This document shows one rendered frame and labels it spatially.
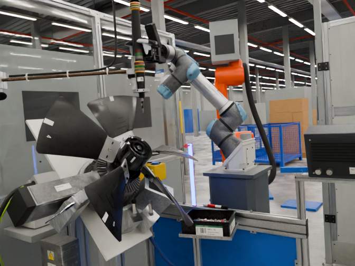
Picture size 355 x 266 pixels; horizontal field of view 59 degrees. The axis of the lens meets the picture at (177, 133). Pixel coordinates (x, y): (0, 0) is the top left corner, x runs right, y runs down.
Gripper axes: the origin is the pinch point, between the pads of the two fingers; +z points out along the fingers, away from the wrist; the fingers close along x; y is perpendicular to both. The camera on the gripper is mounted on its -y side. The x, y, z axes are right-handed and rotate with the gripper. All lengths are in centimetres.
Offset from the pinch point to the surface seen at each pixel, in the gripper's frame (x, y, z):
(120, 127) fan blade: 8.4, 34.9, 2.5
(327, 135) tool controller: -66, 43, -32
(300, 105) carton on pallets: 122, 27, -780
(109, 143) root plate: 2.9, 40.3, 14.8
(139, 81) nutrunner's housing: -1.1, 16.5, -1.1
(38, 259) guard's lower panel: 70, 102, 9
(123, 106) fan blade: 12.6, 25.7, -4.4
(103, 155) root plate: 4.2, 44.9, 16.8
